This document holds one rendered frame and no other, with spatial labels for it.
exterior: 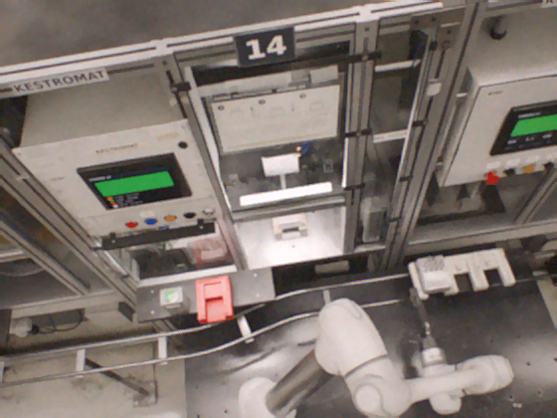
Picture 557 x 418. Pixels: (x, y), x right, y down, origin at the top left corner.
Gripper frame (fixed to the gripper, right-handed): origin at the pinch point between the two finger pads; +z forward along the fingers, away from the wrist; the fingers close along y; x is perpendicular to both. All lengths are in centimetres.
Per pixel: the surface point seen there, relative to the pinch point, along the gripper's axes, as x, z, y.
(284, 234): 45, 33, 4
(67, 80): 83, 21, 113
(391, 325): 7.9, -4.1, -19.7
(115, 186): 86, 17, 78
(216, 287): 74, 14, 7
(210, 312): 77, 6, 4
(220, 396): 80, -21, -20
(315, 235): 32.6, 30.7, 3.3
